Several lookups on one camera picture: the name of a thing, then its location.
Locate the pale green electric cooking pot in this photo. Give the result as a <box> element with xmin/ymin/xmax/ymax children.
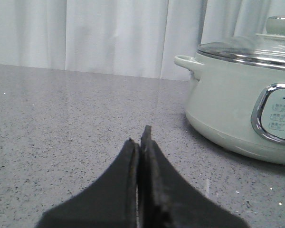
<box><xmin>174</xmin><ymin>52</ymin><xmax>285</xmax><ymax>164</ymax></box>

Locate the white curtain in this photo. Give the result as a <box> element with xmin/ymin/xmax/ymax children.
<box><xmin>0</xmin><ymin>0</ymin><xmax>285</xmax><ymax>80</ymax></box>

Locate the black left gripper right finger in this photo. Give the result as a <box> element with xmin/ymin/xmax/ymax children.
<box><xmin>138</xmin><ymin>125</ymin><xmax>248</xmax><ymax>228</ymax></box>

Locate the glass pot lid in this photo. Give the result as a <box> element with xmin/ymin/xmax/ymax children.
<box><xmin>198</xmin><ymin>16</ymin><xmax>285</xmax><ymax>70</ymax></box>

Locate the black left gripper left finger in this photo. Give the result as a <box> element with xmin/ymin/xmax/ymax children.
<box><xmin>37</xmin><ymin>139</ymin><xmax>139</xmax><ymax>228</ymax></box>

